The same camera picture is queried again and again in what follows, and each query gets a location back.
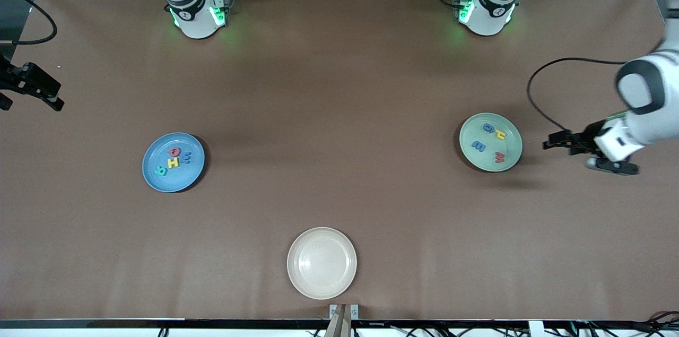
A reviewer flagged green plate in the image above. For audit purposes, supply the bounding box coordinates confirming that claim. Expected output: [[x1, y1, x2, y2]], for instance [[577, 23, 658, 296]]
[[459, 113, 523, 172]]

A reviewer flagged blue plate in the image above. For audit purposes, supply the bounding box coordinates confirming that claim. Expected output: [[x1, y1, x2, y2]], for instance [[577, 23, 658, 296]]
[[142, 132, 206, 193]]

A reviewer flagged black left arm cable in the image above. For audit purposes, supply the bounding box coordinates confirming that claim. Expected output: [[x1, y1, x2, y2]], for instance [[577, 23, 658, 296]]
[[527, 57, 629, 139]]

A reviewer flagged grey metal mounting bracket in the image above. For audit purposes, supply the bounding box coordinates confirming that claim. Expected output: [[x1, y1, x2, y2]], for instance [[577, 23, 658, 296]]
[[329, 304, 359, 321]]

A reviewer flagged beige plate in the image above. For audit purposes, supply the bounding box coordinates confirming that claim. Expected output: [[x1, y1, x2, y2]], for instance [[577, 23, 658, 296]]
[[287, 227, 358, 300]]

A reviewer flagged tan wooden post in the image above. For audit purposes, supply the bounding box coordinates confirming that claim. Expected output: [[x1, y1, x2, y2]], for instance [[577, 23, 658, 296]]
[[325, 305, 352, 337]]

